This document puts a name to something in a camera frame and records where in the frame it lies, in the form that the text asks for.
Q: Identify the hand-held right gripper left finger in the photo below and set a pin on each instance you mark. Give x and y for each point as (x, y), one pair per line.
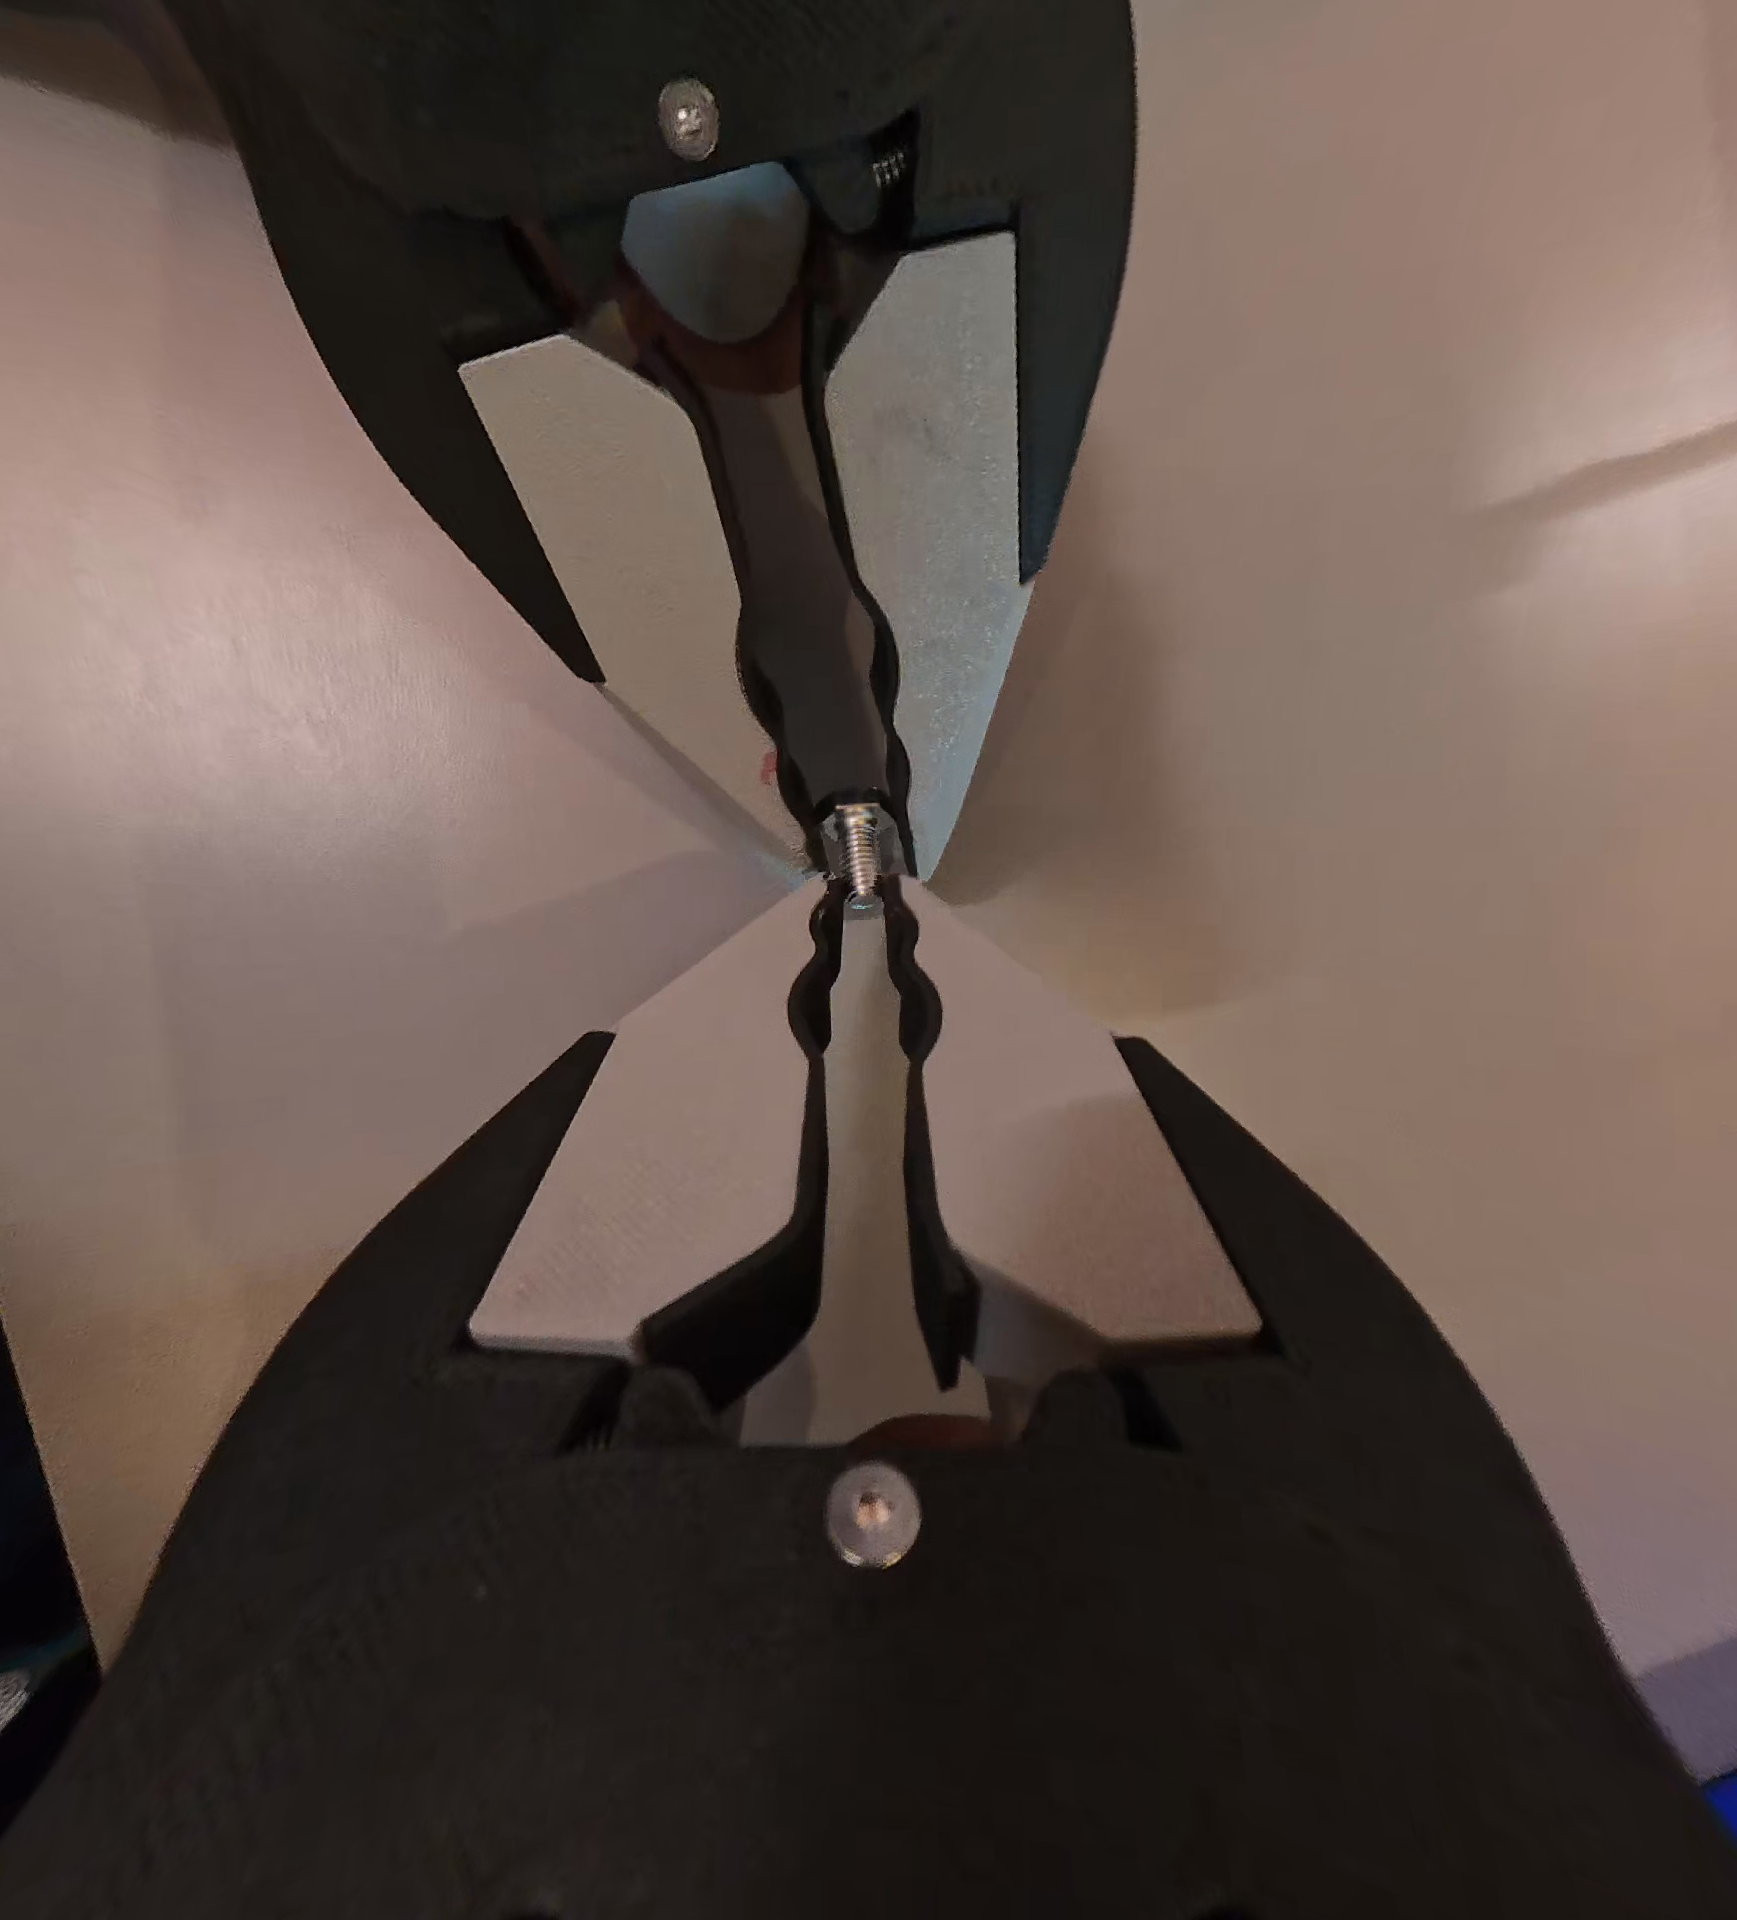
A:
(659, 1200)

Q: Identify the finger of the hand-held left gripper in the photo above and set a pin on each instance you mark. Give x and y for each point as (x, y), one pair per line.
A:
(943, 524)
(614, 512)

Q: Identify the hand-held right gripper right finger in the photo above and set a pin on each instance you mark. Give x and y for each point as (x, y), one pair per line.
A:
(1078, 1200)

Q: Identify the silver hex bolt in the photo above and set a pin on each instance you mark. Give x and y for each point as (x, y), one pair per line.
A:
(855, 858)

